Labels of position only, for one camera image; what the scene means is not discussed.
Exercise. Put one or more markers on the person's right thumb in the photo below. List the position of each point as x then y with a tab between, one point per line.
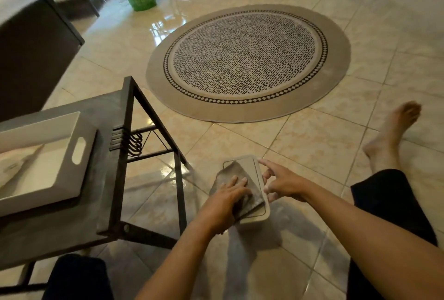
267	181

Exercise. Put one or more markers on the person's right leg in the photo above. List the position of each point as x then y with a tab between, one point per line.
392	136

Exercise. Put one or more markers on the person's left fingers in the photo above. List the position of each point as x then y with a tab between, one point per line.
236	187

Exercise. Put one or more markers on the black metal side table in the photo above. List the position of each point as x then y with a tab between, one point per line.
104	185

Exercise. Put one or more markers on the white flat packet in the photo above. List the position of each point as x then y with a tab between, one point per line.
17	166

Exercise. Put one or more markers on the white cushion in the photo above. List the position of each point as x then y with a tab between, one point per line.
15	1

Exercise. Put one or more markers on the black shorts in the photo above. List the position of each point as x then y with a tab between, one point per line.
388	202

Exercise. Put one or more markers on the person's left hand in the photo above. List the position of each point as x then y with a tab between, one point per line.
222	206

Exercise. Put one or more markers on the dark brown sofa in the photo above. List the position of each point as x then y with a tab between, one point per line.
34	60

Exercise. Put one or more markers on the white rectangular tray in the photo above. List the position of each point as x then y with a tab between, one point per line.
52	175

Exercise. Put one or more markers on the person's left forearm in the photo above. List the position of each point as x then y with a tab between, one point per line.
180	261

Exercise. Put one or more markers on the person's right hand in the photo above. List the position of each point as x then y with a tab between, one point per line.
288	183

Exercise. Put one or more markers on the round patterned beige rug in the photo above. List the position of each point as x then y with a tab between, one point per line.
248	57

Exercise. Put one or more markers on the black metal hook rack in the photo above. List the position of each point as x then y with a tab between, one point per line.
133	143

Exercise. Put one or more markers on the gray cleaning cloth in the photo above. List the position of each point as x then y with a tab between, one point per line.
231	169

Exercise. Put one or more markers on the person's right forearm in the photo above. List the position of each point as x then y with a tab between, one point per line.
367	237

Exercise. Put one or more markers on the beige rectangular container lid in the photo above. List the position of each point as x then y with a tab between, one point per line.
251	168

